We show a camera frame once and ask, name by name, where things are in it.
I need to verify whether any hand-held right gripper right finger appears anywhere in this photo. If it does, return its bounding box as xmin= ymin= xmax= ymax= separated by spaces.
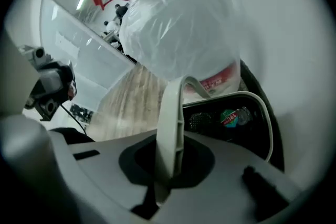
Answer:
xmin=156 ymin=131 xmax=301 ymax=224

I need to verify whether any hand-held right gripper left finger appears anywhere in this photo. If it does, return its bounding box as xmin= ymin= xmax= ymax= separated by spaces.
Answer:
xmin=48 ymin=129 xmax=159 ymax=224

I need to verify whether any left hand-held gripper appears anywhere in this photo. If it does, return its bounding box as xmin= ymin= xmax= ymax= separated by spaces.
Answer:
xmin=17 ymin=44 xmax=78 ymax=123

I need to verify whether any plastic bottle green label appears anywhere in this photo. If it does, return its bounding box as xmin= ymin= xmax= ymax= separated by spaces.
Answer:
xmin=219 ymin=106 xmax=254 ymax=128

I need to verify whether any person's grey hooded sweatshirt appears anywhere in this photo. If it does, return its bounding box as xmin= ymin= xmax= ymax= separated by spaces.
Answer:
xmin=0 ymin=26 xmax=61 ymax=192

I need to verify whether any thin black cable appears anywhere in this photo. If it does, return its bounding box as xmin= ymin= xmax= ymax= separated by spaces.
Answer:
xmin=59 ymin=103 xmax=88 ymax=136

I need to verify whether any bagged water jug red handle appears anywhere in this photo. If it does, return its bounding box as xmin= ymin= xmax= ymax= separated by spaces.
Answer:
xmin=88 ymin=0 xmax=242 ymax=98

